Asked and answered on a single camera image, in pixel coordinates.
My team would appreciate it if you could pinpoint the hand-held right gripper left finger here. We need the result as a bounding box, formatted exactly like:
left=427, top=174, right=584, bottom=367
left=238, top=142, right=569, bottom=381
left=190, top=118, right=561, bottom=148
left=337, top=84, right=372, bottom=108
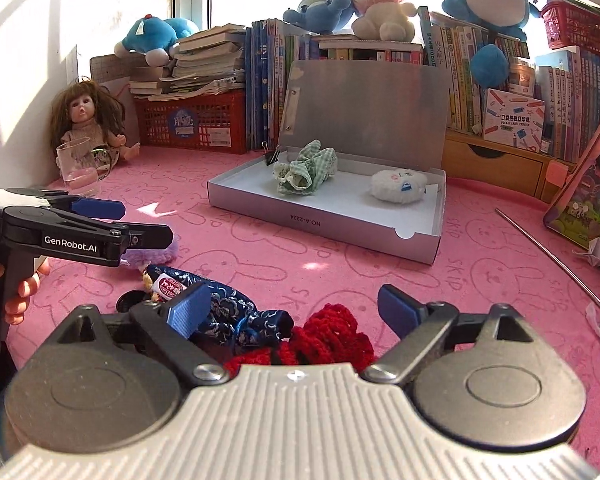
left=55, top=282, right=231, bottom=387

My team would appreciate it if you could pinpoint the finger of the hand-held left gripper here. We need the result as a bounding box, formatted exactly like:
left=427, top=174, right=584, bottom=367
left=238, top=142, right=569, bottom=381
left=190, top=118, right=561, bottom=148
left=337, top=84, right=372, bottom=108
left=55, top=207, right=174, bottom=253
left=10, top=187, right=127, bottom=222

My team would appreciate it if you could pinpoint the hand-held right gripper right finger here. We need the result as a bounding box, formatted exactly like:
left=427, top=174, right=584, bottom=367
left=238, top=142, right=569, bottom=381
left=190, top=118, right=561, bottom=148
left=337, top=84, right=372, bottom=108
left=362, top=284, right=549, bottom=386

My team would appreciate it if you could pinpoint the purple fuzzy plush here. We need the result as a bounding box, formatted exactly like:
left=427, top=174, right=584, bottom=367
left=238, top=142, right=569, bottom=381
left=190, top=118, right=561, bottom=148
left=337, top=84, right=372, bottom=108
left=121, top=240, right=181, bottom=268

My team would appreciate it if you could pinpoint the blue brocade pouch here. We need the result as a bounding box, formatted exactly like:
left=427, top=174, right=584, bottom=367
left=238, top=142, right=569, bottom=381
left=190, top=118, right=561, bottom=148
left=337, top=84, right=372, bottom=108
left=145, top=264, right=295, bottom=356

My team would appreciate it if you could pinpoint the black round disc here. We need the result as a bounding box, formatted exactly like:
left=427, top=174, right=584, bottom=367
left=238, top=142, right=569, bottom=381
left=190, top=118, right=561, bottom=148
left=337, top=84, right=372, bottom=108
left=116, top=291, right=148, bottom=313

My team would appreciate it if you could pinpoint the red crochet bow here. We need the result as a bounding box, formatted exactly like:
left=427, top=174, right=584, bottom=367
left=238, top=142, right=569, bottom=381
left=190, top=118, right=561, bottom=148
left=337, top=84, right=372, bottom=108
left=223, top=305, right=377, bottom=376

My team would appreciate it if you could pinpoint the silver cardboard box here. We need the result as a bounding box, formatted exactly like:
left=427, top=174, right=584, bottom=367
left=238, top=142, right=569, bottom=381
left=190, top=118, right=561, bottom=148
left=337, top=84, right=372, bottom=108
left=207, top=59, right=453, bottom=266

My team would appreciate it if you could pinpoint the person's left hand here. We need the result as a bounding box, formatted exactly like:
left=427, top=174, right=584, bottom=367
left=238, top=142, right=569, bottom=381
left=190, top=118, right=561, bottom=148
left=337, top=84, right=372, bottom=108
left=0, top=255, right=52, bottom=327

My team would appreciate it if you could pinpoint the clear glass cup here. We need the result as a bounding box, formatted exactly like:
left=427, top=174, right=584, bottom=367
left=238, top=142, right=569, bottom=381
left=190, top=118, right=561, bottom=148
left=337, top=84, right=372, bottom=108
left=56, top=138, right=102, bottom=198

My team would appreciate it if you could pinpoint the brown-haired doll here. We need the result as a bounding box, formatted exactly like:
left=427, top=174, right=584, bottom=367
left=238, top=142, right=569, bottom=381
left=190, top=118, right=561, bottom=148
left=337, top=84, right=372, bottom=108
left=55, top=79, right=142, bottom=181

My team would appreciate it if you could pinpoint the pink rabbit-print mat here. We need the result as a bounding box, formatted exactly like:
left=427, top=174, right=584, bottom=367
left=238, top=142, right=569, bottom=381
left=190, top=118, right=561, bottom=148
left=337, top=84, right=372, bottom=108
left=2, top=145, right=600, bottom=466

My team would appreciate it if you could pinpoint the white fluffy plush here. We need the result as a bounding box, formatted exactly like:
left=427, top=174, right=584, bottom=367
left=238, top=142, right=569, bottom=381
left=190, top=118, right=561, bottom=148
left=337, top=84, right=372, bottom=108
left=370, top=169, right=428, bottom=206

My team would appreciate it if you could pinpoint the red plastic crate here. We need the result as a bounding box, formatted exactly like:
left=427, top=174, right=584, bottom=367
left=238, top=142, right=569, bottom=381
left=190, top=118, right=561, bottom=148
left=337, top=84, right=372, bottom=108
left=132, top=91, right=248, bottom=156

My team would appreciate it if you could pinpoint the grey cutting mat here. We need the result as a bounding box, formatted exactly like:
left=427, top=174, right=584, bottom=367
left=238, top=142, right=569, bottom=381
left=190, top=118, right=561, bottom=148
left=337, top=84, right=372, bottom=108
left=89, top=52, right=148, bottom=96

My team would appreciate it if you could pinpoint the thin metal rod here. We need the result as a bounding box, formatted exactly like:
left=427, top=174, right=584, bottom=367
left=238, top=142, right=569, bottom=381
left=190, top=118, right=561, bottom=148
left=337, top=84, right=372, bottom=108
left=495, top=207, right=600, bottom=308

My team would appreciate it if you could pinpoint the green gingham cloth scrunchie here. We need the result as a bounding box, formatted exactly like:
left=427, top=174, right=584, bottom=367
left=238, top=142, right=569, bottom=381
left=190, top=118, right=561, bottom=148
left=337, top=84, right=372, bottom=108
left=272, top=141, right=338, bottom=197

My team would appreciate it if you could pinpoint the wooden drawer shelf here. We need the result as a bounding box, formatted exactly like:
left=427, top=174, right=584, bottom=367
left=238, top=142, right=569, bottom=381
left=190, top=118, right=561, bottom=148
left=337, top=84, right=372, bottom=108
left=442, top=127, right=578, bottom=206

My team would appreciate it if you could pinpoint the blue cat plush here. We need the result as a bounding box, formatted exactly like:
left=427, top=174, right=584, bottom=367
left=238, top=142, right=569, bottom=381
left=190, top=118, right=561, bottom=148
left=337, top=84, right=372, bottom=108
left=114, top=16, right=201, bottom=66

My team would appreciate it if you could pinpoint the stack of worn books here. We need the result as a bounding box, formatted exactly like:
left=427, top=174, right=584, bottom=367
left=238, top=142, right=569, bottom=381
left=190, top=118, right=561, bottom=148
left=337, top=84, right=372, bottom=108
left=129, top=24, right=248, bottom=101

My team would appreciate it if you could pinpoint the row of tall thin books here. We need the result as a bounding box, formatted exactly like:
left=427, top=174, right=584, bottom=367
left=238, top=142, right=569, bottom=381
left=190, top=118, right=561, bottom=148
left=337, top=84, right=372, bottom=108
left=245, top=19, right=313, bottom=151

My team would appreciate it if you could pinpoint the white folded paper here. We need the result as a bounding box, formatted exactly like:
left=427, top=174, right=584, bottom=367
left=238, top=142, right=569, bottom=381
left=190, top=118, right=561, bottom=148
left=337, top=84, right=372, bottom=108
left=572, top=236, right=600, bottom=273

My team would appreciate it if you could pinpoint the pink small cube device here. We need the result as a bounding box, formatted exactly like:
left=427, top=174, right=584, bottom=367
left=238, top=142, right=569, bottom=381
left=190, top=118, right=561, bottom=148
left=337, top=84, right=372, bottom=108
left=547, top=160, right=571, bottom=188

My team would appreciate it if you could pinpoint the white pencil-print box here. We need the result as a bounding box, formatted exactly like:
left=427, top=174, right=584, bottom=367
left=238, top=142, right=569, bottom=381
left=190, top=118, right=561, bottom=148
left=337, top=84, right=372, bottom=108
left=482, top=87, right=546, bottom=153

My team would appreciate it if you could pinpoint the pink printed toy box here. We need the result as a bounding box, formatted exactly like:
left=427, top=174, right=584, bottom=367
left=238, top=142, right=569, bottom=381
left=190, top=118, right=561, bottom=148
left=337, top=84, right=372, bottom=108
left=542, top=92, right=600, bottom=256

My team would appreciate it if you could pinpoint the row of colourful upright books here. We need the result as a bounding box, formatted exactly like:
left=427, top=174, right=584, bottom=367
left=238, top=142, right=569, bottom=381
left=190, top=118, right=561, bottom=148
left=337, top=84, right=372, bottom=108
left=419, top=6, right=531, bottom=136

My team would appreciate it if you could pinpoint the row of small books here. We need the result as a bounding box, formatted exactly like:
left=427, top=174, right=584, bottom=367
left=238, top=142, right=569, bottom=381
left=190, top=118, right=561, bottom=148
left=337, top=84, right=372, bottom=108
left=310, top=34, right=426, bottom=66

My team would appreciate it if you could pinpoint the small white box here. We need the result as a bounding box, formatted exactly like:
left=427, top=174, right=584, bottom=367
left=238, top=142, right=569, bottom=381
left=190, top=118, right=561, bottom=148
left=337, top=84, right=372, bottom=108
left=510, top=57, right=537, bottom=96

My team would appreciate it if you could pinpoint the row of blue spine books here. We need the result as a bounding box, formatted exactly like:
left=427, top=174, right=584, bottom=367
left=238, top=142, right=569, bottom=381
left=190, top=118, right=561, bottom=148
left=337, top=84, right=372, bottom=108
left=535, top=46, right=600, bottom=161

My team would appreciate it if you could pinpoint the blue lying plush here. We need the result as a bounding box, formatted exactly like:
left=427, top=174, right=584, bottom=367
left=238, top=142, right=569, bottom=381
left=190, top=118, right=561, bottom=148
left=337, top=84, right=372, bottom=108
left=282, top=0, right=354, bottom=28

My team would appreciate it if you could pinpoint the pink and white bunny plush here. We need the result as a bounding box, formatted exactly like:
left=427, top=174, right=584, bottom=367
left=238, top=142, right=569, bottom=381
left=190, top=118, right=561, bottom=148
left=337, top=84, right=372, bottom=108
left=344, top=0, right=418, bottom=42

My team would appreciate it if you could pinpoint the red plastic basket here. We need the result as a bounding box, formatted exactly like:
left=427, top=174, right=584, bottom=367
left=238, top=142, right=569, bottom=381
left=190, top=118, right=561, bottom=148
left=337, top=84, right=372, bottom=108
left=540, top=0, right=600, bottom=66

